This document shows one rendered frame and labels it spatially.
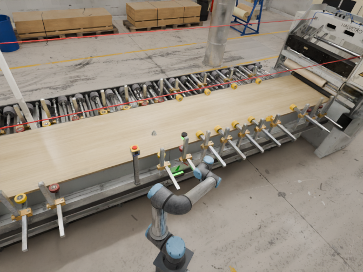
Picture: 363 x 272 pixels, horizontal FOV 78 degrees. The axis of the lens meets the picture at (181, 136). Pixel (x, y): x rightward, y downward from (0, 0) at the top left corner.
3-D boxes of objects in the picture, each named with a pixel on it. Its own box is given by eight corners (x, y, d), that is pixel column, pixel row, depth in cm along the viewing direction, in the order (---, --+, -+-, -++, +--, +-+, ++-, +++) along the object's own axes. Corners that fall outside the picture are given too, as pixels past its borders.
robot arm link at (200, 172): (203, 176, 179) (212, 167, 187) (192, 168, 184) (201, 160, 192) (202, 183, 186) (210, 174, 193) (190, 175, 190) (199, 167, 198)
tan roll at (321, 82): (356, 106, 317) (362, 99, 308) (351, 108, 312) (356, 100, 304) (283, 61, 405) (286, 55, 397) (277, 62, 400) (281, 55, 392)
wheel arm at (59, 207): (66, 236, 175) (64, 234, 172) (61, 238, 174) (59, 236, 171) (59, 192, 202) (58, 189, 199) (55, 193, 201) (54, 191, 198)
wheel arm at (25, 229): (29, 250, 165) (26, 248, 162) (24, 252, 164) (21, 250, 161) (27, 202, 192) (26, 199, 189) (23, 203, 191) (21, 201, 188)
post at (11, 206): (27, 223, 189) (0, 192, 156) (22, 225, 188) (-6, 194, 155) (27, 219, 191) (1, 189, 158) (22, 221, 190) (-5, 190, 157)
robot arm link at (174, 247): (176, 268, 174) (177, 260, 161) (159, 253, 180) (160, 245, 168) (187, 252, 183) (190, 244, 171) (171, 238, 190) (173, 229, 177)
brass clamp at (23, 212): (33, 216, 184) (30, 213, 181) (13, 222, 179) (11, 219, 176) (32, 209, 188) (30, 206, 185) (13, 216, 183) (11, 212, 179)
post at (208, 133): (203, 162, 256) (210, 131, 223) (201, 163, 254) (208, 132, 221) (202, 160, 258) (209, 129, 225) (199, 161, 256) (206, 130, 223)
